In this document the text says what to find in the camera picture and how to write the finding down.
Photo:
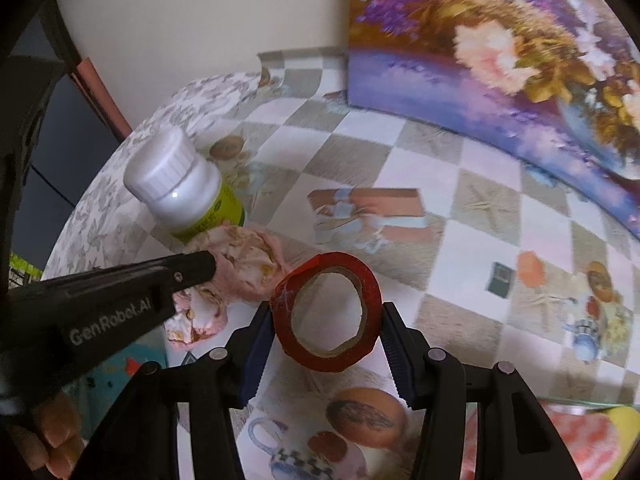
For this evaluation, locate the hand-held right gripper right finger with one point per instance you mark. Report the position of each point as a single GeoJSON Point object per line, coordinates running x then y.
{"type": "Point", "coordinates": [397, 355]}

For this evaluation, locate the green printed sheet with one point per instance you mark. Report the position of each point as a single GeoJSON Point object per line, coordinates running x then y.
{"type": "Point", "coordinates": [25, 262]}

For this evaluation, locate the pink white zigzag cloth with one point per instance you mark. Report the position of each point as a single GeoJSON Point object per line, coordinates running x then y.
{"type": "Point", "coordinates": [585, 440]}

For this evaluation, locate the grey leaf print cloth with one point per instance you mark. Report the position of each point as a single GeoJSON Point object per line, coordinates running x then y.
{"type": "Point", "coordinates": [100, 200]}

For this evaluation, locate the teal plastic toy box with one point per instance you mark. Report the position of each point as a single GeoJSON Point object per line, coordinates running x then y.
{"type": "Point", "coordinates": [150, 350]}

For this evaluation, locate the red tape roll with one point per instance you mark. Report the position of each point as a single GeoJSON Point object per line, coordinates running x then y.
{"type": "Point", "coordinates": [281, 320]}

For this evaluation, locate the yellow sponge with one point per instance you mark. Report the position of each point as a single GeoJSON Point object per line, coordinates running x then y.
{"type": "Point", "coordinates": [617, 425]}

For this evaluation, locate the floral painting canvas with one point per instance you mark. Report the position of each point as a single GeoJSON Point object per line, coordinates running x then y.
{"type": "Point", "coordinates": [450, 85]}

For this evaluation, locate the dark cabinet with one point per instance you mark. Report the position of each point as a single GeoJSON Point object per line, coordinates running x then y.
{"type": "Point", "coordinates": [65, 135]}

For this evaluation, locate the pink board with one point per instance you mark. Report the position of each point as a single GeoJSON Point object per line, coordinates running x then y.
{"type": "Point", "coordinates": [100, 100]}

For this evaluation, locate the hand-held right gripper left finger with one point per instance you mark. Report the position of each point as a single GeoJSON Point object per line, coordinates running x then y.
{"type": "Point", "coordinates": [255, 355]}

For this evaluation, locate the teal box tray white inside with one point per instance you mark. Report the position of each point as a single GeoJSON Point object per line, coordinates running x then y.
{"type": "Point", "coordinates": [575, 401]}

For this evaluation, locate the white capped bottle green label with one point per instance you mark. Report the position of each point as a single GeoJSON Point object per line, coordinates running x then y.
{"type": "Point", "coordinates": [185, 185]}

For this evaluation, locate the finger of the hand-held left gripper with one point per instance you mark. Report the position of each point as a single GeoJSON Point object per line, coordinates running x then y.
{"type": "Point", "coordinates": [192, 272]}

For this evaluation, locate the person's left hand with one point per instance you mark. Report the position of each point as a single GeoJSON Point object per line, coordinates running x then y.
{"type": "Point", "coordinates": [55, 430]}

